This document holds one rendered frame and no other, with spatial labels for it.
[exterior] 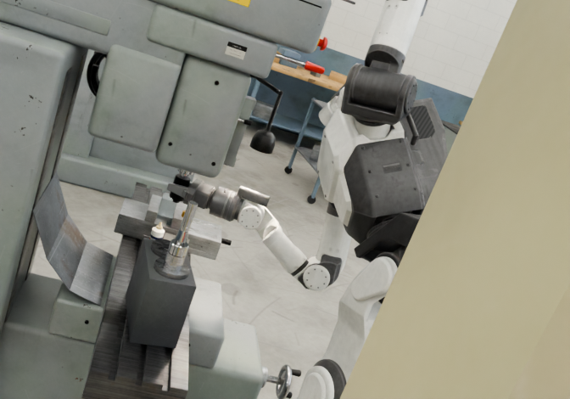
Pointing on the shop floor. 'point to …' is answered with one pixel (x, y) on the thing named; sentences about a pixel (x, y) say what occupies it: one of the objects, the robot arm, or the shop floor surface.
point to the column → (30, 140)
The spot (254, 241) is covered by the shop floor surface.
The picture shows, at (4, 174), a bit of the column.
